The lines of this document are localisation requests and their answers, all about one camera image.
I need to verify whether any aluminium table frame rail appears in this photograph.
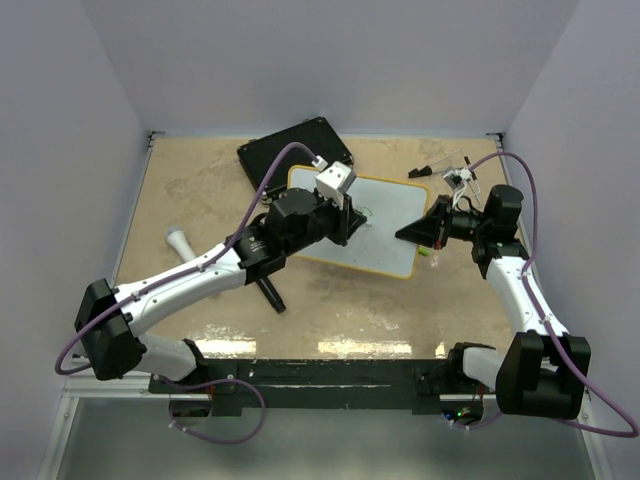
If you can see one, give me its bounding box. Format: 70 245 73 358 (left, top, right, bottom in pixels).
62 374 592 401

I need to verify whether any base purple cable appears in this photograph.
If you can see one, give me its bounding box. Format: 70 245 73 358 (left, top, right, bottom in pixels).
168 375 270 445
449 392 506 431

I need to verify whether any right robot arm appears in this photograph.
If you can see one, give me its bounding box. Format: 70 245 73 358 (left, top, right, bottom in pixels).
395 185 591 420

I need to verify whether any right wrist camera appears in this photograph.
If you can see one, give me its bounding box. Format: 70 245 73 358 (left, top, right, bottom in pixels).
442 168 473 190

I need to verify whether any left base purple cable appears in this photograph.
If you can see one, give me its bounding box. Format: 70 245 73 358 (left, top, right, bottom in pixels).
168 375 270 445

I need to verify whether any black microphone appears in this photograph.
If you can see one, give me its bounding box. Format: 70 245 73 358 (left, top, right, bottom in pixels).
256 277 286 314

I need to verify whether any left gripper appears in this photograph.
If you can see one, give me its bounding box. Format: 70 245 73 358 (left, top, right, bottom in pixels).
284 187 366 256

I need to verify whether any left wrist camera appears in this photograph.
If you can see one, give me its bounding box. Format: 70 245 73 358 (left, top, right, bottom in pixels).
315 161 356 210

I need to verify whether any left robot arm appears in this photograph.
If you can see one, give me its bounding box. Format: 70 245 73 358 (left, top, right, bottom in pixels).
74 188 367 392

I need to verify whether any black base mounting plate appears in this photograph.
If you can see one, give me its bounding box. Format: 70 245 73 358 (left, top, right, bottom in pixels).
147 357 506 417

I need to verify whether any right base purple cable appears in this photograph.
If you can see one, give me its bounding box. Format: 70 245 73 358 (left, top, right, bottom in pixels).
449 392 506 431

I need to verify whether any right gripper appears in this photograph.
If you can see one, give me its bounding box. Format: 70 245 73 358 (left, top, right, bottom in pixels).
395 195 490 251

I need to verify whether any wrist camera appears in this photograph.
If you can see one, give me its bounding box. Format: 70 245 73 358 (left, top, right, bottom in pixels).
442 168 473 190
315 161 356 210

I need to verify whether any black hard case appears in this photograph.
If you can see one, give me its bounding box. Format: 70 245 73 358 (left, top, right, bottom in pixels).
236 116 356 194

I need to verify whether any orange framed whiteboard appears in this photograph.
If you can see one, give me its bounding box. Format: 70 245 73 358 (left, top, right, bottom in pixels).
297 175 433 279

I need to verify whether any black whiteboard foot clip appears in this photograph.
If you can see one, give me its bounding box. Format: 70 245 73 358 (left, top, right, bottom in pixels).
408 165 433 179

